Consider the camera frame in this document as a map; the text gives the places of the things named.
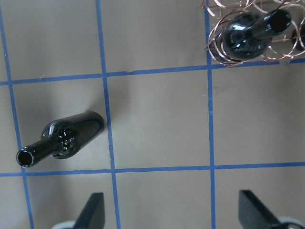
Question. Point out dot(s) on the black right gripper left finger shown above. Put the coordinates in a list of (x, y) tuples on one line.
[(93, 214)]

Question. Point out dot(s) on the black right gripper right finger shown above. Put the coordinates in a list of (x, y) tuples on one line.
[(253, 214)]

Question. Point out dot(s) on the dark wine bottle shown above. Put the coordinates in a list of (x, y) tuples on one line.
[(62, 138), (249, 34)]

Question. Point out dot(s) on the dark wine bottle in basket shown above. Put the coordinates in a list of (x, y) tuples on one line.
[(249, 34)]

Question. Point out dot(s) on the copper wire wine basket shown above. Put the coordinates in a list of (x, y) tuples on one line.
[(280, 48)]

